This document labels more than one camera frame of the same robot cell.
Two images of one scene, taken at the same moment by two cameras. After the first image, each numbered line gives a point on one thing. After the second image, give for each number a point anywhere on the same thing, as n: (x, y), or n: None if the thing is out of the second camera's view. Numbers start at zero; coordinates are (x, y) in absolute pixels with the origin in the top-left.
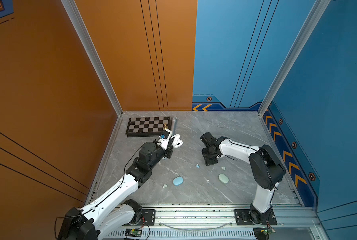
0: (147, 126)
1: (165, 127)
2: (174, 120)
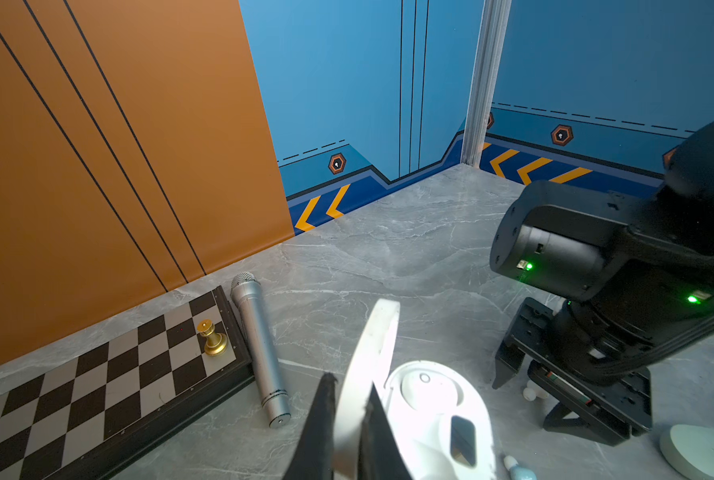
0: (141, 385)
1: (217, 342)
2: (248, 294)
